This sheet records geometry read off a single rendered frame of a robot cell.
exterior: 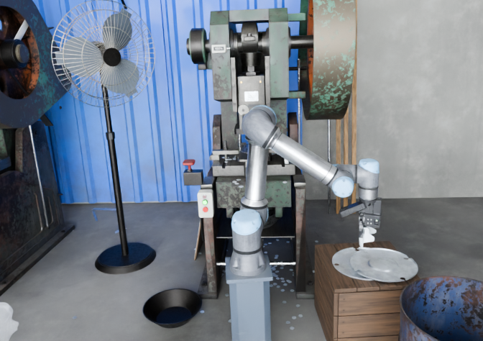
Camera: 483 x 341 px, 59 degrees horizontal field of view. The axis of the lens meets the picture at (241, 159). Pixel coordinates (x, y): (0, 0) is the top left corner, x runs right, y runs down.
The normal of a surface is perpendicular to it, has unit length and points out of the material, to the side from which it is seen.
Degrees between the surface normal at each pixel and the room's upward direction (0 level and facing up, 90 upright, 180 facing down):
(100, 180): 90
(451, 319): 88
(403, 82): 90
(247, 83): 90
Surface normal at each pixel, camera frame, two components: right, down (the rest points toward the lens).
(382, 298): 0.04, 0.27
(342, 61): -0.04, 0.49
